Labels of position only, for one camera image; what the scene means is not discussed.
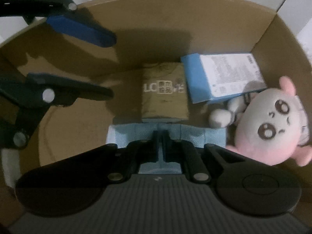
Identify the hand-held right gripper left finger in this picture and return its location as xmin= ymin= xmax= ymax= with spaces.
xmin=73 ymin=130 xmax=160 ymax=184

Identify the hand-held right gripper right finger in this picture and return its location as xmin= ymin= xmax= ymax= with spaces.
xmin=162 ymin=130 xmax=247 ymax=184

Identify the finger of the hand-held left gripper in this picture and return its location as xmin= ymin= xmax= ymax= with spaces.
xmin=0 ymin=73 xmax=114 ymax=149
xmin=0 ymin=0 xmax=117 ymax=49

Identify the blue striped towel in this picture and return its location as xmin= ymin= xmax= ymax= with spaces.
xmin=107 ymin=123 xmax=226 ymax=175

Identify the olive gold box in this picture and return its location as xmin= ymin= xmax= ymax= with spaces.
xmin=141 ymin=62 xmax=190 ymax=123

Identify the blue carton box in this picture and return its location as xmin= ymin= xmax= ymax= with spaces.
xmin=180 ymin=52 xmax=268 ymax=104

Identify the pink plush doll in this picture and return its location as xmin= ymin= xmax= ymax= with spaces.
xmin=209 ymin=76 xmax=312 ymax=167

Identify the brown cardboard box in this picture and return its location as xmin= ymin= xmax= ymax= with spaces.
xmin=0 ymin=0 xmax=312 ymax=234

